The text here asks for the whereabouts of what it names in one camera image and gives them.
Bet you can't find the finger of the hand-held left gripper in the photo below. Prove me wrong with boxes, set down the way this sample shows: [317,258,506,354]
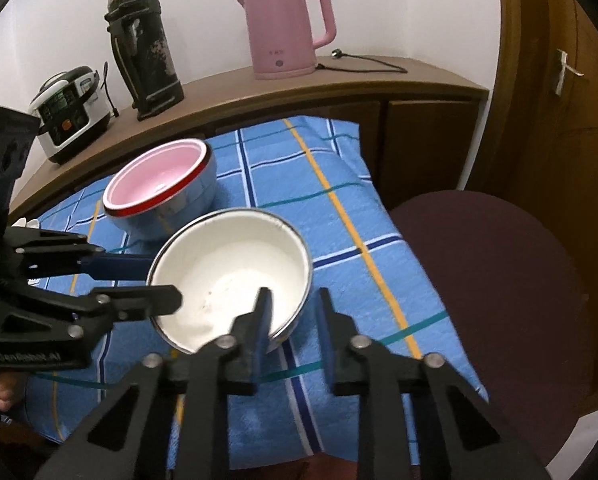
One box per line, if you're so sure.
[9,229,153,282]
[24,284,184,333]

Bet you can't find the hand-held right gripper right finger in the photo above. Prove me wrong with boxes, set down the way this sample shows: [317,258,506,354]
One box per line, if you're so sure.
[315,287,550,480]

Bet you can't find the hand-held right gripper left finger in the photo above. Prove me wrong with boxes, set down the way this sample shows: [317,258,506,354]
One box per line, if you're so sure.
[34,287,275,480]

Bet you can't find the white enamel bowl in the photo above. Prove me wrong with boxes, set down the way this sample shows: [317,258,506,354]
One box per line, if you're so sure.
[145,207,314,356]

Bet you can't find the person's left hand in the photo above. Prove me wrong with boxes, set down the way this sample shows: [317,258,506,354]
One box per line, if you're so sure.
[0,374,30,413]

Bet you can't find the blue plaid cloth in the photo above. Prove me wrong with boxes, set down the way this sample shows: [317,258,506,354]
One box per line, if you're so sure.
[9,116,490,472]

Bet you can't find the white rice cooker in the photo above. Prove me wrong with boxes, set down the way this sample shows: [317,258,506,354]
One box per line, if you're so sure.
[28,65,112,165]

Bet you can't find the pink bowl red rim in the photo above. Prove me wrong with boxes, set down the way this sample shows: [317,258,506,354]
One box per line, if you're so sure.
[102,138,218,242]

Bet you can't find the dark maroon chair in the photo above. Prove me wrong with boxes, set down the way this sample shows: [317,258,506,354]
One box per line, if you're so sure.
[389,190,596,437]

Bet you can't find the black thermos flask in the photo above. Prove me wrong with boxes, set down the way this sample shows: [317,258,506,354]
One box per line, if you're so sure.
[104,0,186,122]

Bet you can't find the brown wooden cabinet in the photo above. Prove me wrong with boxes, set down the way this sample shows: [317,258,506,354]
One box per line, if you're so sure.
[6,56,490,221]

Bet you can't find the pink electric kettle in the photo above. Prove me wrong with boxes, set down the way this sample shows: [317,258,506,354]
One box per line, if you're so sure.
[235,0,338,81]

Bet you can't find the brown wooden door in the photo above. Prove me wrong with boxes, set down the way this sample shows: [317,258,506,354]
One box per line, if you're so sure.
[494,0,598,413]

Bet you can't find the rice cooker power cable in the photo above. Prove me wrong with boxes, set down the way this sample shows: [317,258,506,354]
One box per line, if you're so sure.
[100,61,121,119]

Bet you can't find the black kettle power cable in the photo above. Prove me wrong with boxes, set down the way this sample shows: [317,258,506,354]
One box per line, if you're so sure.
[315,48,410,75]

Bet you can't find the silver door handle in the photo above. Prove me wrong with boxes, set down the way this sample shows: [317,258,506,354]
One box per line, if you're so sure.
[552,49,585,98]

